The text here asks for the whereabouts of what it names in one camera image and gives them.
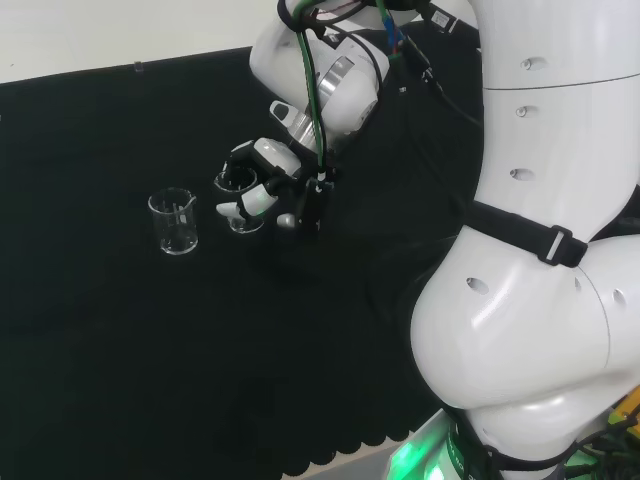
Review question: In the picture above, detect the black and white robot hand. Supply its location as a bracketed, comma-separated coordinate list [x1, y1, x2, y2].
[214, 138, 342, 236]

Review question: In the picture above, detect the clear glass beaker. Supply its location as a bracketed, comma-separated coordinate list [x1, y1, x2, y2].
[147, 188, 200, 258]
[213, 167, 267, 235]

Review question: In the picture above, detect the black bench cloth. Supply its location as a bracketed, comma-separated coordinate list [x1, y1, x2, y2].
[0, 29, 501, 480]

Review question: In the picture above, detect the yellow stop button box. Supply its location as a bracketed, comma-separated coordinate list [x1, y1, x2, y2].
[607, 383, 640, 427]

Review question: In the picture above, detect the green cable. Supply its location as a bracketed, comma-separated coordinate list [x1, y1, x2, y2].
[292, 0, 327, 176]

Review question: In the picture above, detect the black cable bundle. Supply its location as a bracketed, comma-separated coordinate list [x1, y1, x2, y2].
[384, 29, 486, 132]

